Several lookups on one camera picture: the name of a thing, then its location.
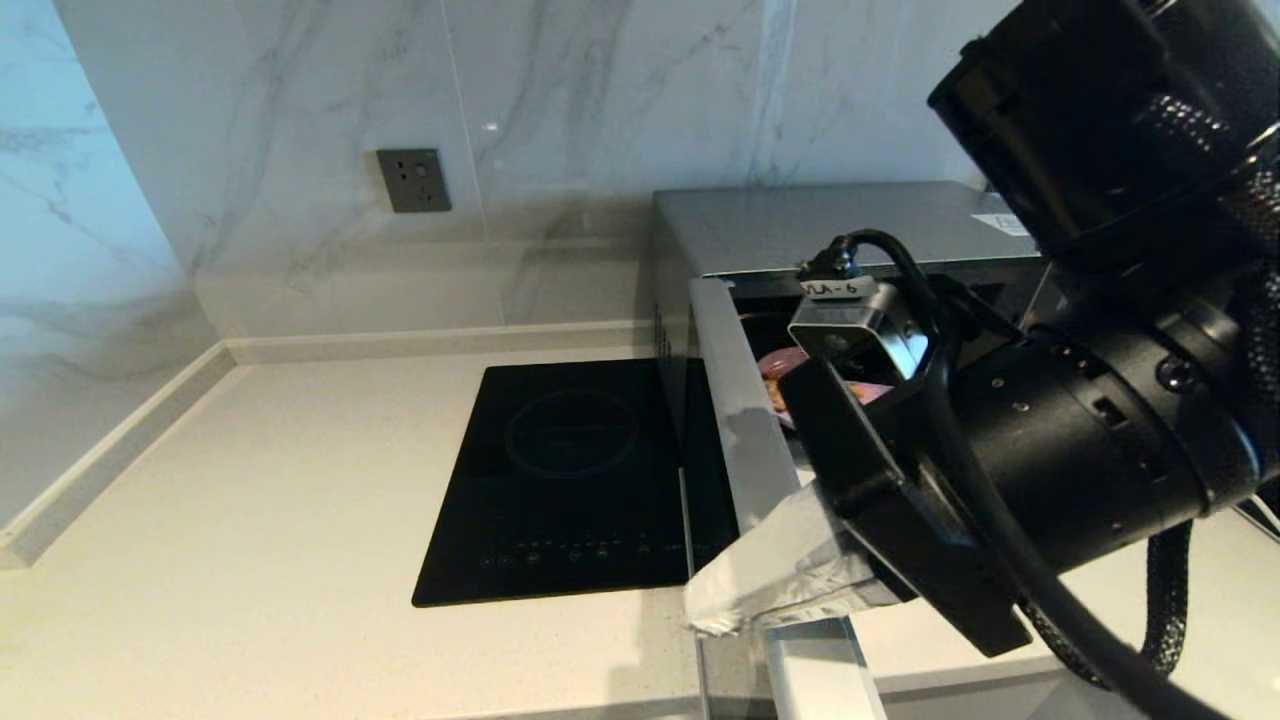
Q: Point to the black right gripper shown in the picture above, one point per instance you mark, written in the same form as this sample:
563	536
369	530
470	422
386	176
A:
880	500

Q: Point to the black glass microwave door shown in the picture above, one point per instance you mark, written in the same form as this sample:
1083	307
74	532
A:
745	400

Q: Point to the purple plate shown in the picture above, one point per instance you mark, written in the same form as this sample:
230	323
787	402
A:
785	362

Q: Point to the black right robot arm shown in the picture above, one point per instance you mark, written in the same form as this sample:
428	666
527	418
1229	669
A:
1100	440

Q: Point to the black induction cooktop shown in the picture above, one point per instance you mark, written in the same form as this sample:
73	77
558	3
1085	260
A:
560	480

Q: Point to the white paper label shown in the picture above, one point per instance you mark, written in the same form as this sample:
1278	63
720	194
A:
1000	224

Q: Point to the grey single wall socket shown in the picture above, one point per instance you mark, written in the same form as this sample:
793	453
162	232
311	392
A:
413	180

